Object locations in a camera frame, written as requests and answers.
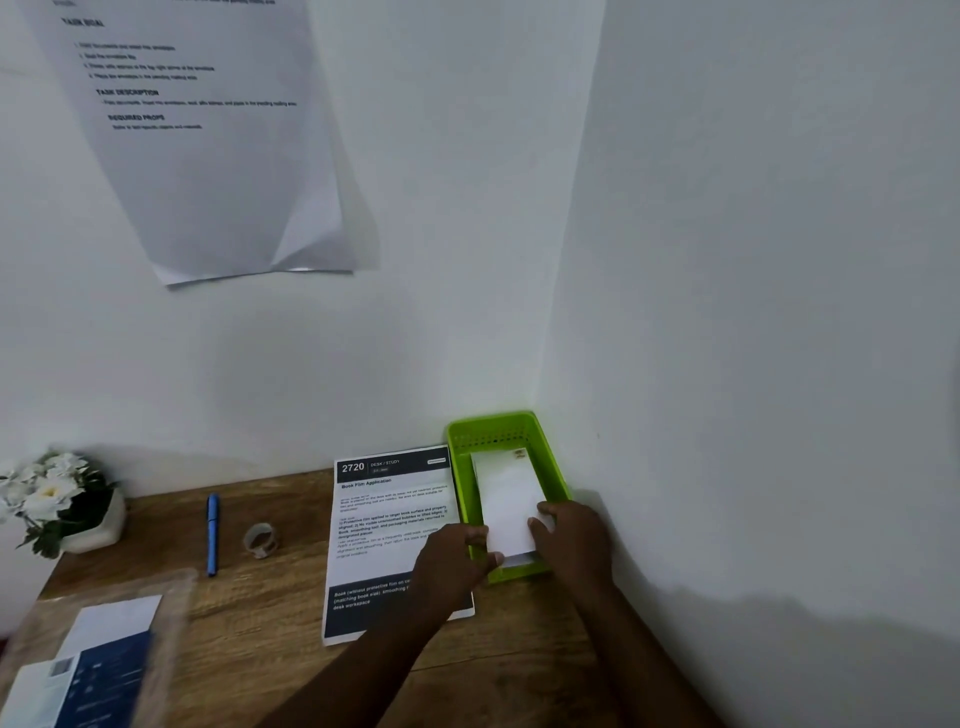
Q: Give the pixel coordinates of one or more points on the person's right hand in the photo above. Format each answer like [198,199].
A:
[577,547]

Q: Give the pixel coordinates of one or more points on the person's left hand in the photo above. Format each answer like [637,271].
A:
[450,570]

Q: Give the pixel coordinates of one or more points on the printed paper sheet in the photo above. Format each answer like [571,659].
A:
[382,525]

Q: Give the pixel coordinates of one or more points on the green plastic tray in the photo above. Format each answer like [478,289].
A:
[465,450]

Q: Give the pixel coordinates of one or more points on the small clear tape roll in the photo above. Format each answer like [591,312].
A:
[250,541]

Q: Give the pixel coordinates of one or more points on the stack of white envelopes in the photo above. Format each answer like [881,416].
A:
[112,619]

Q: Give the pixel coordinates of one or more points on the person's left forearm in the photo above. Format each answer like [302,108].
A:
[360,675]

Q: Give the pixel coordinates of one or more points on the person's right forearm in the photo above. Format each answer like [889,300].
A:
[645,667]

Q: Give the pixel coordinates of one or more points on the clear plastic bag with card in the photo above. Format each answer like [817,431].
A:
[172,622]

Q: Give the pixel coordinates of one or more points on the blue pen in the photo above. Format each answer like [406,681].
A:
[213,532]

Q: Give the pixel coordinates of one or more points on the potted white flower plant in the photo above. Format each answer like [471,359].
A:
[52,499]

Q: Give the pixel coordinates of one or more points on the white paper sheet on wall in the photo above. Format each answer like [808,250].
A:
[210,172]

